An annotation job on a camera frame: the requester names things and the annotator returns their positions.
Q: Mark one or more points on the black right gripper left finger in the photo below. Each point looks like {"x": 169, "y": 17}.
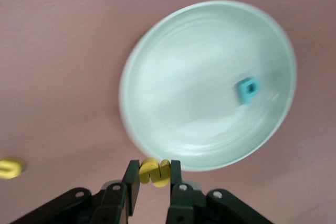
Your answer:
{"x": 115, "y": 203}

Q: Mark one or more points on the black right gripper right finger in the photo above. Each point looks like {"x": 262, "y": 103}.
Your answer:
{"x": 183, "y": 203}

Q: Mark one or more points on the yellow foam number 2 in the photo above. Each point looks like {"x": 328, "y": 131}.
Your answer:
{"x": 147, "y": 169}

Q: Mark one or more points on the yellow foam letter u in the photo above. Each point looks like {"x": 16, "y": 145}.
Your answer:
{"x": 15, "y": 169}

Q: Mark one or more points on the teal foam letter p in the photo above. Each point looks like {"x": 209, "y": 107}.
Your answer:
{"x": 245, "y": 97}

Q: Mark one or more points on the light green plate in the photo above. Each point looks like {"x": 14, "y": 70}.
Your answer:
{"x": 197, "y": 90}

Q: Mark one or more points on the brown table cover sheet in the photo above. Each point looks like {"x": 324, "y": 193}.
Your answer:
{"x": 52, "y": 51}

